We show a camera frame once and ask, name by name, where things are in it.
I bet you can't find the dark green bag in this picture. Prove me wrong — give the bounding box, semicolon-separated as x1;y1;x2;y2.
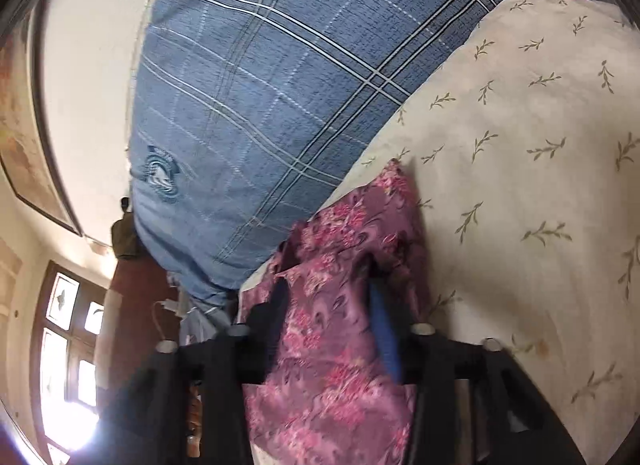
111;197;143;261

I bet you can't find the blue plaid pillow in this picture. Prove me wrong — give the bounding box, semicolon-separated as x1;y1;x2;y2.
125;0;546;306

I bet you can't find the wooden framed window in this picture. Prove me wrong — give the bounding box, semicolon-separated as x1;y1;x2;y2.
27;260;113;465

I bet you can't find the white charger with cable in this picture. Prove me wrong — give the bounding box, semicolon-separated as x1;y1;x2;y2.
150;297;183;343

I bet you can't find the cream leaf-print bedsheet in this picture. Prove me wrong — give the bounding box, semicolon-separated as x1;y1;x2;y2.
240;0;640;465

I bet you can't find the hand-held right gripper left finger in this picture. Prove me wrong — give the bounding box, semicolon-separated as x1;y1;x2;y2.
100;280;291;465

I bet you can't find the grey star-print bedsheet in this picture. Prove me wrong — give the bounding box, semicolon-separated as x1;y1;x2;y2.
167;270;238;346

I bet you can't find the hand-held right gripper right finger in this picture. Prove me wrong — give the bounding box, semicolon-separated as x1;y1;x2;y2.
367;280;588;465

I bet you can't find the purple floral garment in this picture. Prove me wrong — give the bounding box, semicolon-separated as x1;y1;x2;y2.
237;159;433;465

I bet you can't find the framed wall picture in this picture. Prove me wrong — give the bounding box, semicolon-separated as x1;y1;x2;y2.
0;20;83;238

